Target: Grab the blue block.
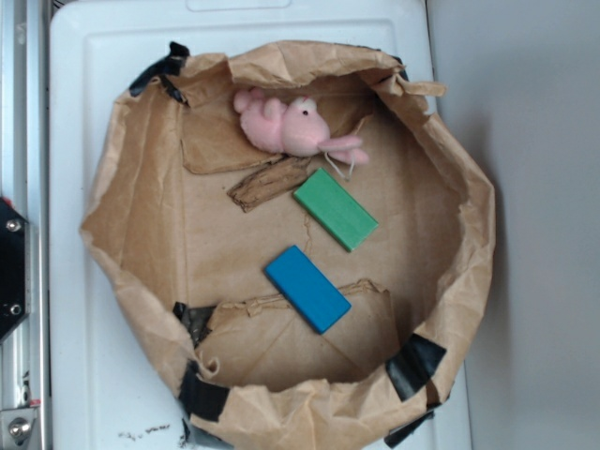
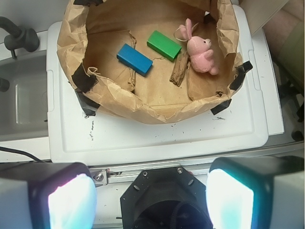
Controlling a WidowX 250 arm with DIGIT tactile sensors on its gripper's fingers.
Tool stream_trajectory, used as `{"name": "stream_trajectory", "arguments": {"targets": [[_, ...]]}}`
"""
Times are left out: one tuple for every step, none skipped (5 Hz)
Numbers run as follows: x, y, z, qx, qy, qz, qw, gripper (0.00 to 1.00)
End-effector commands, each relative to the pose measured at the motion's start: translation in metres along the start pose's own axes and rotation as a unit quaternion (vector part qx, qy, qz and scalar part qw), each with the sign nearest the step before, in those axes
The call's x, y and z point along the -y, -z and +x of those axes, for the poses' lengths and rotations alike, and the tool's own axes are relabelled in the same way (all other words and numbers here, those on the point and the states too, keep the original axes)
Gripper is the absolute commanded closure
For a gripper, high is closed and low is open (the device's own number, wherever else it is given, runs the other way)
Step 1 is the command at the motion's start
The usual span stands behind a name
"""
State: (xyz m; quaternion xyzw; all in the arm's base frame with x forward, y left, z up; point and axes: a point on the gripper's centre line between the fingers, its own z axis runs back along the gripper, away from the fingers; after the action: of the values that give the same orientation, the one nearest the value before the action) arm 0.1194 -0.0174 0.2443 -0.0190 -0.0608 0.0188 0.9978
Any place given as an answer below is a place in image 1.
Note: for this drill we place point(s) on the pink plush bunny toy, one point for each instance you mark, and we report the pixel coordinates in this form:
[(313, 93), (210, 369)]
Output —
[(295, 129)]

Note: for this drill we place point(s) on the torn brown cardboard scrap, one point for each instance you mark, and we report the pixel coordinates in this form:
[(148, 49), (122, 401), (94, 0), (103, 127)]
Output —
[(270, 182)]

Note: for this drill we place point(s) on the blue rectangular block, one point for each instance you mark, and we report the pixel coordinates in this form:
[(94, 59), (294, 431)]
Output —
[(312, 294)]

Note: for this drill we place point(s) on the brown paper bag bin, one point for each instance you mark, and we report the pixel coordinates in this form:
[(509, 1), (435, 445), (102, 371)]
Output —
[(186, 263)]

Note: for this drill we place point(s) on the green rectangular block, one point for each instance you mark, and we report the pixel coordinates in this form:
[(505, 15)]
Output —
[(336, 209)]

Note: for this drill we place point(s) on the aluminium frame rail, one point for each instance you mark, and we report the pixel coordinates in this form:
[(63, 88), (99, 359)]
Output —
[(25, 420)]

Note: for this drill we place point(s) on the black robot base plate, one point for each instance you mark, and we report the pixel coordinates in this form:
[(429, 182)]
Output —
[(14, 272)]

